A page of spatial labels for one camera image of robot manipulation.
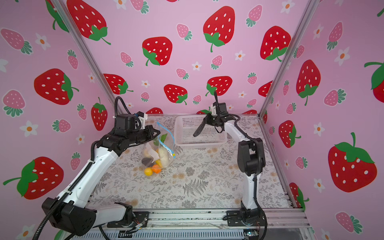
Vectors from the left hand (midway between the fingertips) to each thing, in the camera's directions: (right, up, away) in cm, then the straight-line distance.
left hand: (161, 130), depth 74 cm
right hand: (+22, +8, +22) cm, 33 cm away
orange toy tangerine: (-6, -23, +12) cm, 26 cm away
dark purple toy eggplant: (+20, +2, +20) cm, 29 cm away
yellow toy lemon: (-10, -24, +12) cm, 29 cm away
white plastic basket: (+10, +3, +37) cm, 38 cm away
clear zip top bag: (-7, -11, +8) cm, 16 cm away
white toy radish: (-1, -13, +10) cm, 16 cm away
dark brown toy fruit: (-10, -19, +12) cm, 24 cm away
